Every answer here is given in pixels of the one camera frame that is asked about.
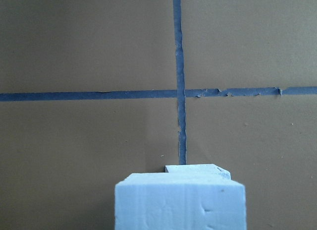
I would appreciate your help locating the light blue block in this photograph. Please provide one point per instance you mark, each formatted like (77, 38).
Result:
(169, 201)

